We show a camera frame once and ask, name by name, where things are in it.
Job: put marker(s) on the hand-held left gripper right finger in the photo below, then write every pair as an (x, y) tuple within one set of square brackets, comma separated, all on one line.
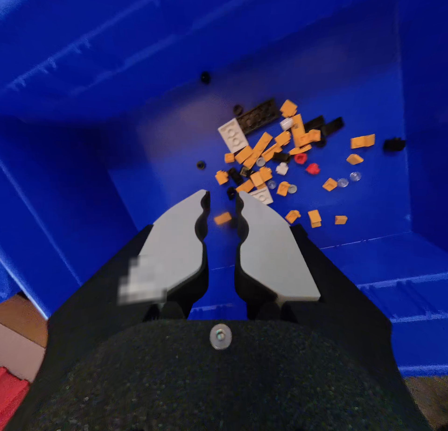
[(276, 259)]

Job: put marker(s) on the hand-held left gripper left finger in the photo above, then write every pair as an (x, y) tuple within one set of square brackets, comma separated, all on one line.
[(175, 235)]

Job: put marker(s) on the small orange lego brick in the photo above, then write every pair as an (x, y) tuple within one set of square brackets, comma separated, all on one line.
[(223, 218)]

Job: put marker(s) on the pile of lego pieces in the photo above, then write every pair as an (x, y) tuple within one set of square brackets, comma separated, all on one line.
[(262, 147)]

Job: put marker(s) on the blue plastic bin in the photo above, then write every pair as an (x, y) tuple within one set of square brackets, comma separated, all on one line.
[(105, 88)]

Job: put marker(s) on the white lego plate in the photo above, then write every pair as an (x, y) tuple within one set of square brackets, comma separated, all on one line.
[(231, 136)]

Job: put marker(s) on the long black lego plate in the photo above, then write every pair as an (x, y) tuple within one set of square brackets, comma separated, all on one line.
[(259, 117)]

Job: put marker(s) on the red and white cardboard box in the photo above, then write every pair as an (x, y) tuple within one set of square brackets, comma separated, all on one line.
[(17, 350)]

